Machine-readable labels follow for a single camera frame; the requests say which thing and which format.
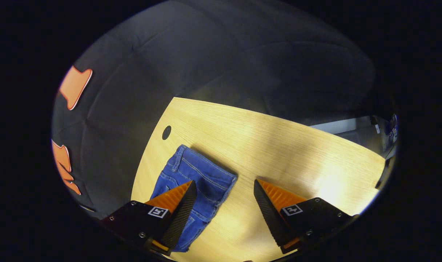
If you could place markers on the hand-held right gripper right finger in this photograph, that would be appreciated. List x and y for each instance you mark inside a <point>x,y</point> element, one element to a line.
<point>270,218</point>

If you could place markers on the blue jeans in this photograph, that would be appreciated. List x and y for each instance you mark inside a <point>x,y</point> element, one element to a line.
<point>203,174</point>

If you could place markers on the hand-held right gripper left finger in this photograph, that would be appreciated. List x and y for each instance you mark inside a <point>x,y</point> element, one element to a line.
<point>179,218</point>

